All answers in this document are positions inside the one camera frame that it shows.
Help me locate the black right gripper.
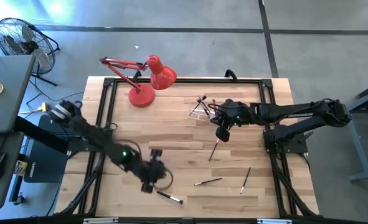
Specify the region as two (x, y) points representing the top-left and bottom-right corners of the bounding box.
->
(215, 98), (253, 143)

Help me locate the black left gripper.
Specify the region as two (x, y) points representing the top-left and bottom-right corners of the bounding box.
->
(138, 149), (169, 194)

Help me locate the round-tipped black makeup brush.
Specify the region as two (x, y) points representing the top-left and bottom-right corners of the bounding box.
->
(196, 97), (211, 119)

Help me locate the large white-tipped makeup brush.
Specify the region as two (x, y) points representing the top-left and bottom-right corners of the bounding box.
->
(156, 190), (185, 205)

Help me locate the pointed-tip black makeup brush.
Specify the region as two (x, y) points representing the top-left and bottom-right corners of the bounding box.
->
(193, 177), (224, 187)

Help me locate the black silver-ferrule makeup brush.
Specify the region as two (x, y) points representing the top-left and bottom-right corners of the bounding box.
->
(239, 166), (252, 195)

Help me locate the black shelving unit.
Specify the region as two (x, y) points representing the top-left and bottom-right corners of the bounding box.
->
(55, 76), (321, 218)

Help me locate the red desk lamp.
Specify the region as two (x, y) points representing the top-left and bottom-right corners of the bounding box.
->
(98, 54), (178, 109)

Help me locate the yellow power plug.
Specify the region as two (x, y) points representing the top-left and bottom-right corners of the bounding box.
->
(35, 102), (50, 114)

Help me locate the yellow black label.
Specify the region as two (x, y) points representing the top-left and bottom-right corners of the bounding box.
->
(14, 159), (29, 177)

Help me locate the dark desk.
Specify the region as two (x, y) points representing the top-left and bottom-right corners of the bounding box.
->
(0, 132), (26, 211)

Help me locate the grey desk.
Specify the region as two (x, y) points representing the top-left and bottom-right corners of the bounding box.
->
(0, 54), (37, 135)

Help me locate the black floor fan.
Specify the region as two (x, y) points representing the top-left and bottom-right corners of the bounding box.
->
(0, 17), (61, 87)

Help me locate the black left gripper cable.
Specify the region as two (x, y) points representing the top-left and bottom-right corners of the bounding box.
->
(153, 167), (175, 192)

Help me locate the white bracket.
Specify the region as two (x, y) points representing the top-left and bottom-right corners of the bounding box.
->
(82, 217), (120, 224)
(257, 218), (293, 224)

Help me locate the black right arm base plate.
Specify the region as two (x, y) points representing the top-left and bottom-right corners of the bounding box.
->
(263, 128), (309, 156)

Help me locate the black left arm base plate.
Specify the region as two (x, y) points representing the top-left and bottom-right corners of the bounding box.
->
(65, 126), (113, 154)

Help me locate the blue-grey workbench frame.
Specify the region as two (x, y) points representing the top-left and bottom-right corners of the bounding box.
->
(328, 79), (368, 184)

